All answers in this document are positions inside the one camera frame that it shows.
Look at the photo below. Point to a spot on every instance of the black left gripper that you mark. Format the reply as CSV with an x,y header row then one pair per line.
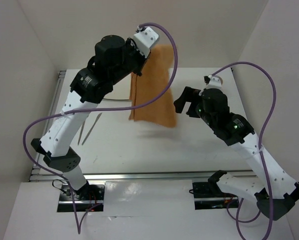
x,y
129,45

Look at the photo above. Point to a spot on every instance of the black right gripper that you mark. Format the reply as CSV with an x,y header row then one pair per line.
x,y
189,94

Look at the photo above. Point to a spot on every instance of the white square plate black rim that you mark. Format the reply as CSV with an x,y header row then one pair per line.
x,y
116,100

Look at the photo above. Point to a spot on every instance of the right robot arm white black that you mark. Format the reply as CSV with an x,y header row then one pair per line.
x,y
272,190

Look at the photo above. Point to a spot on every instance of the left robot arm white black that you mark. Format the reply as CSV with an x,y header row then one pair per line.
x,y
114,59

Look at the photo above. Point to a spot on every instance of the silver knife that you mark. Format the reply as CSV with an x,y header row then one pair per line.
x,y
91,129

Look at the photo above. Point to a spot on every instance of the silver spoon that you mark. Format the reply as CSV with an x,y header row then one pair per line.
x,y
81,132

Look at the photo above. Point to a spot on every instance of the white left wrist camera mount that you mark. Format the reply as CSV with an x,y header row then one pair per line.
x,y
145,39

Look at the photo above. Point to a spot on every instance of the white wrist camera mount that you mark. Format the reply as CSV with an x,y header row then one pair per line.
x,y
213,82
145,39

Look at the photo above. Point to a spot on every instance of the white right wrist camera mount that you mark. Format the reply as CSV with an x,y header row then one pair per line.
x,y
213,82

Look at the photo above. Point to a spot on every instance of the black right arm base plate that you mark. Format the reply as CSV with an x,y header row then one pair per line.
x,y
205,199

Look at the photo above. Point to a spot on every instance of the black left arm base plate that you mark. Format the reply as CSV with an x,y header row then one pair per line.
x,y
82,203

